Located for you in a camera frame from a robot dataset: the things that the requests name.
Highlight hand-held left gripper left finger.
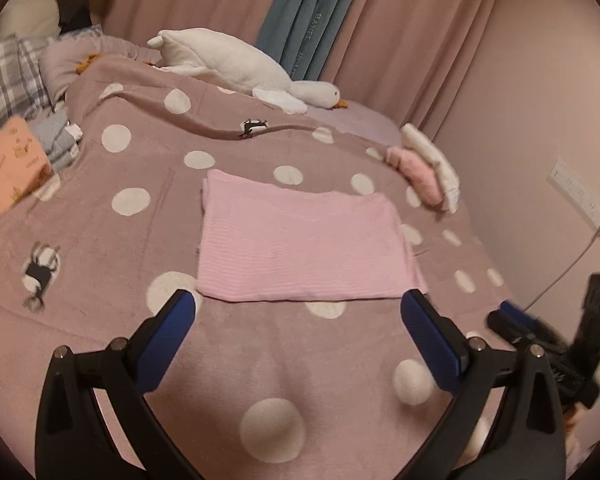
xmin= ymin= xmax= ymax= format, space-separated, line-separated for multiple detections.
xmin=35 ymin=289 xmax=197 ymax=480

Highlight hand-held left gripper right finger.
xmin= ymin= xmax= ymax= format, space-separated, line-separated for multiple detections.
xmin=400 ymin=290 xmax=566 ymax=480

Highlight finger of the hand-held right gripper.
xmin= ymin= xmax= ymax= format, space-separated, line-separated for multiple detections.
xmin=487 ymin=300 xmax=571 ymax=356

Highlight pink long-sleeve shirt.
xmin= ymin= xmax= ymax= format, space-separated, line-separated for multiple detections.
xmin=195 ymin=169 xmax=428 ymax=303

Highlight folded grey clothes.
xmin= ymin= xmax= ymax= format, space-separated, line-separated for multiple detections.
xmin=30 ymin=112 xmax=83 ymax=171

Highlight mauve polka dot blanket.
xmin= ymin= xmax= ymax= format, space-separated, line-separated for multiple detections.
xmin=0 ymin=55 xmax=521 ymax=480

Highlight folded pink cloth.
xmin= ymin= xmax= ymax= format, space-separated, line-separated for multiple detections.
xmin=386 ymin=146 xmax=446 ymax=207

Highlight folded white cloth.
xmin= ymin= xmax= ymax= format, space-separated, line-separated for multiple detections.
xmin=400 ymin=123 xmax=461 ymax=213

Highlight orange printed garment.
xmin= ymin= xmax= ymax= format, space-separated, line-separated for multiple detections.
xmin=0 ymin=115 xmax=56 ymax=213

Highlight white goose plush toy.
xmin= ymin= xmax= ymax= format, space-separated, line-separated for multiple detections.
xmin=77 ymin=28 xmax=350 ymax=115

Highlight pink curtain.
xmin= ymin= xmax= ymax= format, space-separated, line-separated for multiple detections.
xmin=105 ymin=0 xmax=511 ymax=131

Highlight plaid blanket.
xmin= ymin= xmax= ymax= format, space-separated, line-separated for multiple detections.
xmin=0 ymin=37 xmax=51 ymax=143

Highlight dark pillow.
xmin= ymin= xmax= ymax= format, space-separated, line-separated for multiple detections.
xmin=55 ymin=0 xmax=93 ymax=36

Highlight teal curtain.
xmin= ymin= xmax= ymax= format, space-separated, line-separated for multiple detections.
xmin=256 ymin=0 xmax=371 ymax=83

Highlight pale green pillow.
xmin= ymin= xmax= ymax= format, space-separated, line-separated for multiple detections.
xmin=0 ymin=0 xmax=61 ymax=43

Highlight thin wall cable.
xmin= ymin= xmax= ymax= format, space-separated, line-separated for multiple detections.
xmin=525 ymin=227 xmax=600 ymax=311

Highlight white wall socket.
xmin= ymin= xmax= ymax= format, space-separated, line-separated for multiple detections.
xmin=547 ymin=160 xmax=600 ymax=231

